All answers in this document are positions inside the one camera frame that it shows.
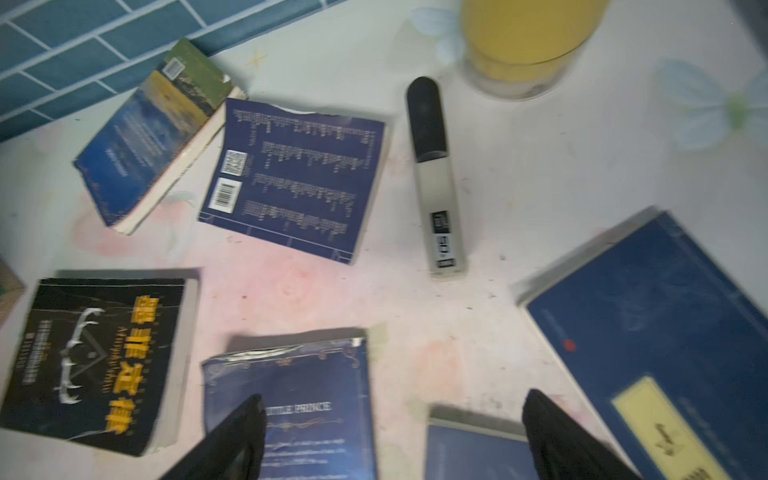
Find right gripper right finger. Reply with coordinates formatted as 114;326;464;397
522;389;640;480

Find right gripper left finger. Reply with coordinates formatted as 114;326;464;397
161;394;267;480

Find dark blue starry book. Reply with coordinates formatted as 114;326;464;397
201;327;377;479

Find navy blue book yellow label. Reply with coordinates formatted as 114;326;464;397
424;404;539;480

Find black book yellow characters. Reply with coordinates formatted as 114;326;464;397
1;269;200;457

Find dark blue barcode book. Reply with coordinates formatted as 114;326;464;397
198;99;386;264

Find blue green landscape book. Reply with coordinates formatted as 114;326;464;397
74;39;246;235

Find black white marker pen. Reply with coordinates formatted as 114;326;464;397
406;76;467;279

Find yellow pen holder cup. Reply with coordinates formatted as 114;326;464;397
460;0;609;100

